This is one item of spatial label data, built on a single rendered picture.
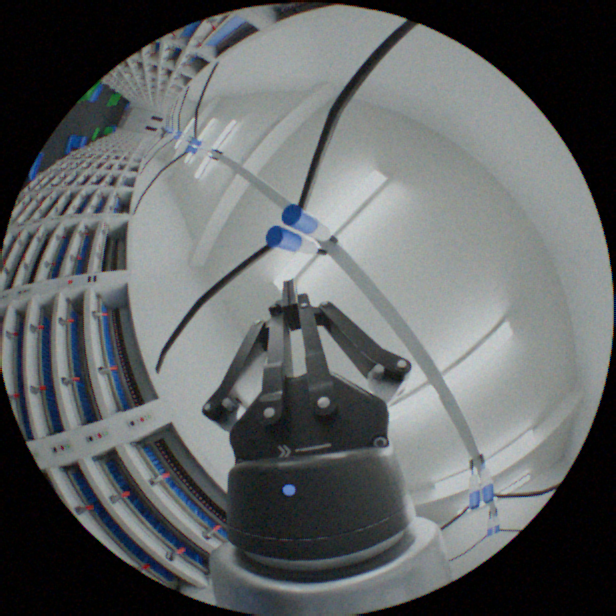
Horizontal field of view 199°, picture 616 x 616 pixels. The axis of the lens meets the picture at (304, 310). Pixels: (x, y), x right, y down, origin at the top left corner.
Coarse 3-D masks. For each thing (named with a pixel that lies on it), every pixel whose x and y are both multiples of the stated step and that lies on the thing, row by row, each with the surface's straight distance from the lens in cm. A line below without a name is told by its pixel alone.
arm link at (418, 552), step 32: (224, 544) 10; (384, 544) 7; (416, 544) 7; (224, 576) 7; (256, 576) 7; (288, 576) 6; (320, 576) 6; (352, 576) 6; (384, 576) 6; (416, 576) 7; (448, 576) 9; (256, 608) 7; (288, 608) 6; (320, 608) 6; (352, 608) 6
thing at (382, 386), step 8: (376, 368) 10; (368, 376) 11; (376, 376) 10; (384, 376) 11; (368, 384) 11; (376, 384) 10; (384, 384) 10; (392, 384) 10; (400, 384) 10; (376, 392) 10; (384, 392) 10; (392, 392) 10; (384, 400) 10; (392, 400) 10
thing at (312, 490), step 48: (288, 384) 10; (336, 384) 10; (240, 432) 10; (288, 432) 9; (336, 432) 8; (384, 432) 9; (240, 480) 7; (288, 480) 6; (336, 480) 6; (384, 480) 7; (240, 528) 7; (288, 528) 6; (336, 528) 6; (384, 528) 6
